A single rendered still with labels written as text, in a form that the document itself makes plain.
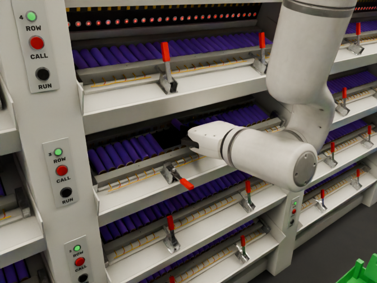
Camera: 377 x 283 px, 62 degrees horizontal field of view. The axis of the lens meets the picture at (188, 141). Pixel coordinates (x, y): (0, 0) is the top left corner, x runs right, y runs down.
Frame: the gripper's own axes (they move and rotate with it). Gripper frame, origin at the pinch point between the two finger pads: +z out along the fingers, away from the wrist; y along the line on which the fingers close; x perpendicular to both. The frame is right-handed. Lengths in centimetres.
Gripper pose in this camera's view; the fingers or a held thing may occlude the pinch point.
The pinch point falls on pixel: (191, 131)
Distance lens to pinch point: 76.1
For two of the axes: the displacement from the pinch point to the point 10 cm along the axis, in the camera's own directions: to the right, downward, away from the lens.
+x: 0.8, 9.4, 3.2
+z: -5.8, -2.2, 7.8
